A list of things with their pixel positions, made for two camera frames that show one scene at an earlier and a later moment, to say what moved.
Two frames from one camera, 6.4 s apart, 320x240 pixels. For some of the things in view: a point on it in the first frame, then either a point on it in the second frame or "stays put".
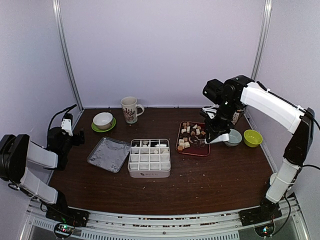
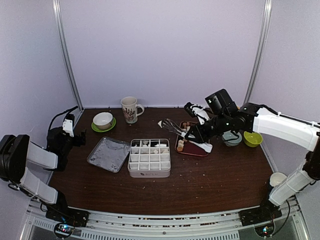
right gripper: [215, 130] -> [200, 137]
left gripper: [77, 141] stays put
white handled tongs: [222, 138] -> [168, 124]
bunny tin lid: [109, 154] stays put
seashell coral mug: [131, 110] stays put
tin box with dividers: [149, 158] stays put
